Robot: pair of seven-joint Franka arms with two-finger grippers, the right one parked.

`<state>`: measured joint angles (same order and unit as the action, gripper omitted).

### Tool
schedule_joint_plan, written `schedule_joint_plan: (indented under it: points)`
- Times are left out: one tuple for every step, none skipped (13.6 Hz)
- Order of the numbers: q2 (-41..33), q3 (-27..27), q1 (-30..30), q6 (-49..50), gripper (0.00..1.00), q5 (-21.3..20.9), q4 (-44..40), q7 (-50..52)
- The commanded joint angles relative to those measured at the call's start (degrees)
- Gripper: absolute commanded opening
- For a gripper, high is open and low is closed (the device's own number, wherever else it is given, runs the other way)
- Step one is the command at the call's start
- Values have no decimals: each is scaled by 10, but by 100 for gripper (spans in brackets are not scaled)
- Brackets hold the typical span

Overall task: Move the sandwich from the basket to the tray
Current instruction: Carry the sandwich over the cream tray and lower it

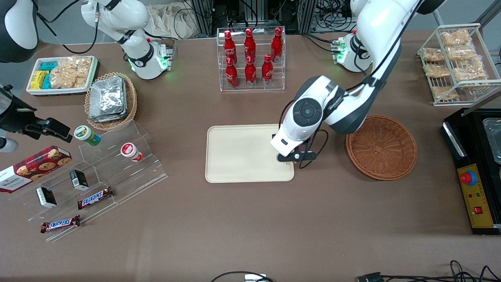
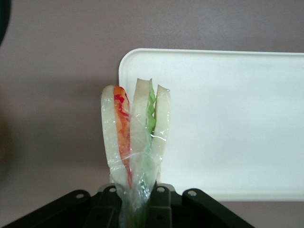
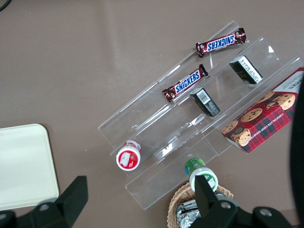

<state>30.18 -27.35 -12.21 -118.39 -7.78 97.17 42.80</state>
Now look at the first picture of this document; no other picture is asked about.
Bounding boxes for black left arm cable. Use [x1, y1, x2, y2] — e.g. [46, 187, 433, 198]
[278, 0, 425, 169]

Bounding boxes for oval light wicker basket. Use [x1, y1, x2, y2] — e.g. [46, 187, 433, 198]
[84, 72, 138, 131]

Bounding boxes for yellow control panel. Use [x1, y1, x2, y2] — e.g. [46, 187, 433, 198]
[457, 163, 495, 229]

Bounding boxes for red emergency stop button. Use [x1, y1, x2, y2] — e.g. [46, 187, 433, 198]
[460, 171, 478, 187]

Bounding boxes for yellow snack packet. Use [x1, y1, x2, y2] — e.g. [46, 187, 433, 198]
[30, 70, 50, 90]

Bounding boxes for clear plastic container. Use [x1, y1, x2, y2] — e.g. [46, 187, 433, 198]
[483, 117, 501, 164]

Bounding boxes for black cable connector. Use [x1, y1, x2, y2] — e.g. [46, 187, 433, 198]
[355, 272, 385, 282]

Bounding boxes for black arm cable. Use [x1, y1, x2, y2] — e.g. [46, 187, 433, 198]
[36, 0, 99, 55]
[278, 0, 425, 169]

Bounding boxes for clear bag of rice crackers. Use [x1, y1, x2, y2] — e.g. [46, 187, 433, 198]
[431, 86, 459, 101]
[448, 45, 477, 61]
[422, 47, 445, 63]
[441, 30, 472, 47]
[424, 63, 451, 78]
[453, 58, 488, 82]

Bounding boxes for red cola bottle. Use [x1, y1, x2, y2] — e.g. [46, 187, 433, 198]
[243, 28, 257, 63]
[270, 27, 284, 63]
[244, 56, 258, 88]
[261, 54, 274, 87]
[223, 30, 238, 65]
[225, 57, 239, 89]

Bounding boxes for silver foil packs stack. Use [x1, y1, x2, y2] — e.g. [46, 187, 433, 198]
[88, 76, 128, 123]

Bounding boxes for tangled black cable bundle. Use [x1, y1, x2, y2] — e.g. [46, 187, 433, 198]
[312, 0, 357, 33]

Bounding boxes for clear acrylic step display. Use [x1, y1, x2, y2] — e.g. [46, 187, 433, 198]
[23, 119, 169, 244]

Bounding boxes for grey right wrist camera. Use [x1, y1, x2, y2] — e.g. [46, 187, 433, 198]
[0, 137, 18, 153]

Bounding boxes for white cloth bag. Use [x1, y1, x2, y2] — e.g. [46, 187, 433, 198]
[146, 3, 197, 40]

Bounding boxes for brown snickers bar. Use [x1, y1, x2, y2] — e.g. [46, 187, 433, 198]
[77, 186, 114, 210]
[40, 214, 81, 234]

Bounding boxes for clear acrylic bottle rack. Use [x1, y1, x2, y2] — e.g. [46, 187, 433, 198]
[216, 26, 287, 92]

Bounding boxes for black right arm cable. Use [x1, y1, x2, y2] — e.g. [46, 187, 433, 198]
[36, 0, 99, 55]

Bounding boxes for beige plastic serving tray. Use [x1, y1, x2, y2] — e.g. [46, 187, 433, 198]
[205, 124, 295, 184]

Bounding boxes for round brown wicker basket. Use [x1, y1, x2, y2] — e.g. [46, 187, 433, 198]
[346, 114, 418, 181]

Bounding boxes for black looped cable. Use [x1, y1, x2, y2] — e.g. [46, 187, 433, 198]
[211, 271, 275, 282]

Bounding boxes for aluminium frame post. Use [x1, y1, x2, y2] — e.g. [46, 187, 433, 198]
[189, 0, 214, 36]
[297, 0, 318, 34]

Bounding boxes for green lid snack cup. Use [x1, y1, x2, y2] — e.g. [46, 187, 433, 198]
[74, 125, 101, 147]

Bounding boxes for white wire rack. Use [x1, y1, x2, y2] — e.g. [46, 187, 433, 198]
[416, 23, 501, 107]

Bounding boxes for white rectangular snack tray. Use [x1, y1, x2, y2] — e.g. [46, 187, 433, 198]
[26, 55, 99, 97]

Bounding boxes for black machine housing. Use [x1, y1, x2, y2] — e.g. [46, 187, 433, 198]
[442, 108, 501, 236]

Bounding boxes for small black box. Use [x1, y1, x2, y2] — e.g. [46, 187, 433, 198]
[36, 186, 58, 209]
[69, 169, 89, 191]

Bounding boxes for red tartan cookie box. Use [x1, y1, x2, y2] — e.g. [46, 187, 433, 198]
[0, 145, 72, 193]

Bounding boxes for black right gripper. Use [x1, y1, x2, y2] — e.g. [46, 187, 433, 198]
[0, 85, 73, 143]

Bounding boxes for red lid snack cup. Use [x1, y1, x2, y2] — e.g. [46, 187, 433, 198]
[120, 143, 144, 163]

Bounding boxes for black floor cables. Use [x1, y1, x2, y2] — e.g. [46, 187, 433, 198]
[382, 260, 501, 282]

